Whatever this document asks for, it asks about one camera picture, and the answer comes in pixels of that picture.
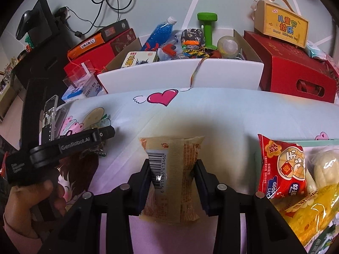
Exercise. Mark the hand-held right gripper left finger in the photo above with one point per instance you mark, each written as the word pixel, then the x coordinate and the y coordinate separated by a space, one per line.
pixel 145 193

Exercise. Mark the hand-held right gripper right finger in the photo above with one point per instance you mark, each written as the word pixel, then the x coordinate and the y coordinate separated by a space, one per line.
pixel 204 193

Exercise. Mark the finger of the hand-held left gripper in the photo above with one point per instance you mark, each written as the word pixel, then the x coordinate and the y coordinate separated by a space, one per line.
pixel 107 132

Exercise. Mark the beige orange-print snack packet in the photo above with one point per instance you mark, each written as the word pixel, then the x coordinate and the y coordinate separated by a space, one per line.
pixel 174 164

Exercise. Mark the red snack packet cream window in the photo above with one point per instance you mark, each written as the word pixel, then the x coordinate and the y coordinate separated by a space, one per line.
pixel 280 164

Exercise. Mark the yellow snack packet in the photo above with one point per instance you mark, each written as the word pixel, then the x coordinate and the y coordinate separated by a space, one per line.
pixel 312 217

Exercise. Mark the clear-wrapped white bun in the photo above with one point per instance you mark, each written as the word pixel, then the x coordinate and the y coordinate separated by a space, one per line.
pixel 325 169

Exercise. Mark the person's left forearm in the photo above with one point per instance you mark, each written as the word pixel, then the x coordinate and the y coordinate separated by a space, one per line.
pixel 18 240

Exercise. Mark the person's left hand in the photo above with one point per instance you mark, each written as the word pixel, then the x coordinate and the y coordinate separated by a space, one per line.
pixel 34 198

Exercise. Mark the smartphone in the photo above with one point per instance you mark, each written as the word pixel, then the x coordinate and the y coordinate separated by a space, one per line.
pixel 50 116

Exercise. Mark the blue and white carton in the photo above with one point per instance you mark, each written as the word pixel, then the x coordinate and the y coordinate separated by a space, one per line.
pixel 79 92

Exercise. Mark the clear plastic box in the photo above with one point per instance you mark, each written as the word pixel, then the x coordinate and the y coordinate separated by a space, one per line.
pixel 78 75

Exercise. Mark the white cardboard box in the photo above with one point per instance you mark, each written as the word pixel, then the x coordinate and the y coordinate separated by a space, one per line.
pixel 159 75

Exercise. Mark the dark red box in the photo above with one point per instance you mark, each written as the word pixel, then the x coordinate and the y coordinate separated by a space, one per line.
pixel 87 58

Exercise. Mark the yellow card game box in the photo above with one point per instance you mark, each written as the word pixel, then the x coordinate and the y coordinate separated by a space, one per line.
pixel 139 60

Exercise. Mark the black cabinet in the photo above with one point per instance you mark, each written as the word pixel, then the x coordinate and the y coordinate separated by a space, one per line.
pixel 39 60

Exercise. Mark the orange and black box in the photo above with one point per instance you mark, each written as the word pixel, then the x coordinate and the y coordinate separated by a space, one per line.
pixel 95 39

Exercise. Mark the blue bead bottle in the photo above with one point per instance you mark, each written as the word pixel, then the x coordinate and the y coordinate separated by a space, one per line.
pixel 159 33

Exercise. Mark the black patterned round case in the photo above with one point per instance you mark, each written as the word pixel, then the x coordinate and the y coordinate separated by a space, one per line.
pixel 192 37

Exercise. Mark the black stand device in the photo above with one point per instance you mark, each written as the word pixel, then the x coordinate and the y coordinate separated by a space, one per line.
pixel 37 21

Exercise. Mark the green dumbbell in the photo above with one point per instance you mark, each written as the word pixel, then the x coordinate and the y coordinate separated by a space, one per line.
pixel 208 27

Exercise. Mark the red gift box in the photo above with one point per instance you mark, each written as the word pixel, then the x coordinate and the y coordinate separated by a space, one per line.
pixel 286 66

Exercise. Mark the light blue tissue pack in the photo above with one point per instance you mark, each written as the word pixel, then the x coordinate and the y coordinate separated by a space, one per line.
pixel 316 50

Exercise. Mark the wall socket with plug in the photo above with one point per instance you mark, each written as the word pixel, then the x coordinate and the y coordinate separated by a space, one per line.
pixel 63 14

